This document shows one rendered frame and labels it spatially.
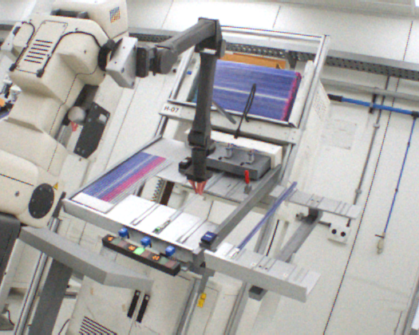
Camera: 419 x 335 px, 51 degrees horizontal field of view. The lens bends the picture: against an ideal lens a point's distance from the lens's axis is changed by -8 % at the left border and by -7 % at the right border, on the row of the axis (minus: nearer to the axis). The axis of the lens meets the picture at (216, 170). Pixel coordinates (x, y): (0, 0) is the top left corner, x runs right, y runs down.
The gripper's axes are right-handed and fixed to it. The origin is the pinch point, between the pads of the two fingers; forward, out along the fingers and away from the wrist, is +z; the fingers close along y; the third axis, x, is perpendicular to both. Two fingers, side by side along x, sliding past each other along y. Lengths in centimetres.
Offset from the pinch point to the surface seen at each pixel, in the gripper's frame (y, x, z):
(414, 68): -55, -208, -24
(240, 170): -9.0, -19.3, -4.8
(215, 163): 3.5, -19.3, -4.8
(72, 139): 124, -41, 15
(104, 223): 23.2, 33.6, 5.7
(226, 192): -9.3, -6.4, 0.3
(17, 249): 83, 40, 39
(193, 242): -15.5, 28.1, 3.6
